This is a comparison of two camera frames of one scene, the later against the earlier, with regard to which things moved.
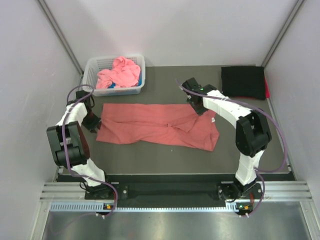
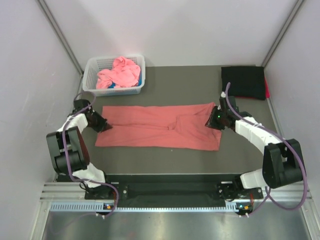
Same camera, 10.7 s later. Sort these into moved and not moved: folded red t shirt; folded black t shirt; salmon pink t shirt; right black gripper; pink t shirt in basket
Moved: right black gripper; salmon pink t shirt
Not moved: folded black t shirt; pink t shirt in basket; folded red t shirt
